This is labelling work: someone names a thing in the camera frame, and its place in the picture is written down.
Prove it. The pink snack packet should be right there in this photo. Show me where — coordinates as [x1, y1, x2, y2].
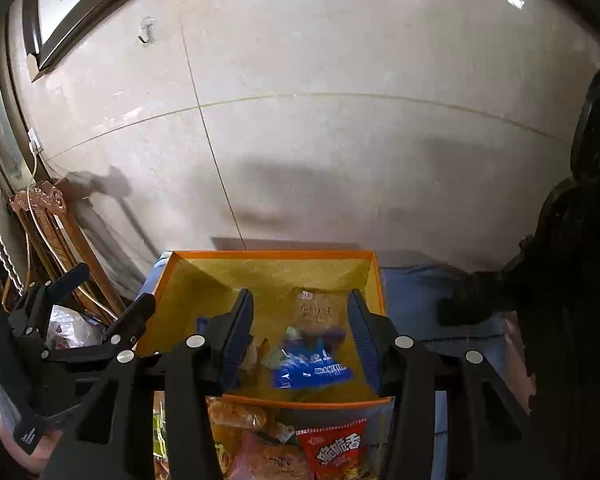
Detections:
[230, 430, 311, 480]

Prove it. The orange cardboard box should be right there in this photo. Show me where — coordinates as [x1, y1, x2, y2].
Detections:
[134, 249, 396, 408]

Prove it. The yellow chips packet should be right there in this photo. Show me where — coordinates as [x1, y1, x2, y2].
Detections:
[207, 396, 271, 476]

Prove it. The dark carved wooden chair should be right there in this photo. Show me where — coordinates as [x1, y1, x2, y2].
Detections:
[437, 55, 600, 480]

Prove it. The dark framed wall picture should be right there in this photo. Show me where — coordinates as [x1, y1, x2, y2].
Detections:
[22, 0, 221, 83]

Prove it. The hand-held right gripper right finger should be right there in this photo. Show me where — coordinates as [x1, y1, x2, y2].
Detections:
[347, 289, 551, 480]

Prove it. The white plastic bag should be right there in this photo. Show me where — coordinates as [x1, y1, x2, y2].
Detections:
[46, 304, 106, 351]

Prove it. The blue snack packet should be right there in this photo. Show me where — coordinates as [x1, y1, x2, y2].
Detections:
[271, 337, 353, 391]

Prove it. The framed colourful painting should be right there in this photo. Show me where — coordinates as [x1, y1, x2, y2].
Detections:
[0, 35, 36, 196]

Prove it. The carved brown wooden chair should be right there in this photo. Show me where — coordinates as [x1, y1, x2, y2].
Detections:
[7, 182, 131, 321]

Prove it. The red snack packet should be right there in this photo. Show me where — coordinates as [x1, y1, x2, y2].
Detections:
[296, 417, 368, 480]

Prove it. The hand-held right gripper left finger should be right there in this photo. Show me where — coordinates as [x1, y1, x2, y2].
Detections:
[45, 289, 255, 480]

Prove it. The light blue tablecloth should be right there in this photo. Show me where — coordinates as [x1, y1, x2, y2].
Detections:
[140, 257, 511, 480]

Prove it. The wall hook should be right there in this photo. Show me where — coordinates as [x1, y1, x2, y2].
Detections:
[137, 16, 157, 45]

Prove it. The person's left hand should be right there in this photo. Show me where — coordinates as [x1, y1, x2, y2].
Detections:
[0, 405, 65, 471]

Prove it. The clear bread packet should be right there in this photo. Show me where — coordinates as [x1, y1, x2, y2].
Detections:
[287, 286, 348, 346]

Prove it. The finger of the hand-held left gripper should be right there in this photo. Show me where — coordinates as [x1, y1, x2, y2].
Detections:
[102, 293, 157, 348]
[27, 262, 91, 318]

